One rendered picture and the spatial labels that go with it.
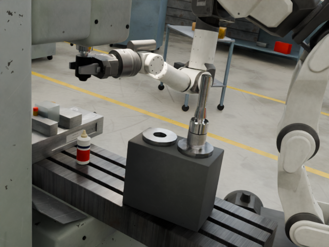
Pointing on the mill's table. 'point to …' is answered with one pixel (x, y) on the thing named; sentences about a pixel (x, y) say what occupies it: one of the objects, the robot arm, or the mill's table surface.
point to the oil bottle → (83, 149)
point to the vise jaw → (69, 118)
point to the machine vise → (61, 134)
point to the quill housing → (107, 23)
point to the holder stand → (171, 177)
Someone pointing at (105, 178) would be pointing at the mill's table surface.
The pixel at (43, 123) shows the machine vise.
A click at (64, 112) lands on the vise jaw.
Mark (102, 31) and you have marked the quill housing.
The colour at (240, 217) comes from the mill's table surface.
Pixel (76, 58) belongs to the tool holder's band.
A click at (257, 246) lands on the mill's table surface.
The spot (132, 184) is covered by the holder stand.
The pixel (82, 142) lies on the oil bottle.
